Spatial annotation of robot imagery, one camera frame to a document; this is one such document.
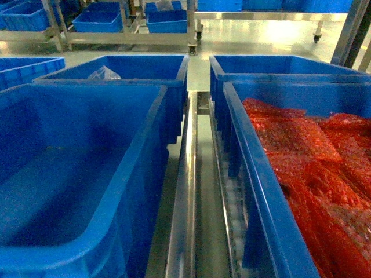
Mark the red plastic bags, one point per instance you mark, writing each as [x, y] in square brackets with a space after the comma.
[322, 164]

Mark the stainless steel shelf rack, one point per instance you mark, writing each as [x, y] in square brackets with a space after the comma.
[197, 232]

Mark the blue bin with clear bag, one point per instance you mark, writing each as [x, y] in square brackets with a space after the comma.
[141, 69]

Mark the blue bin left front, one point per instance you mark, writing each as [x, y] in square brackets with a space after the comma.
[20, 70]

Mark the blue bin with red bags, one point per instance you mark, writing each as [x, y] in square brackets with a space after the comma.
[274, 245]

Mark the blue bin rear right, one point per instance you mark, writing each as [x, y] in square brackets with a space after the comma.
[275, 66]

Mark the blue bin middle front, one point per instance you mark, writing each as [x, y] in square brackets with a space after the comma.
[82, 169]

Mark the clear plastic bag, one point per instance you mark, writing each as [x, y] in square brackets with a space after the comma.
[104, 73]

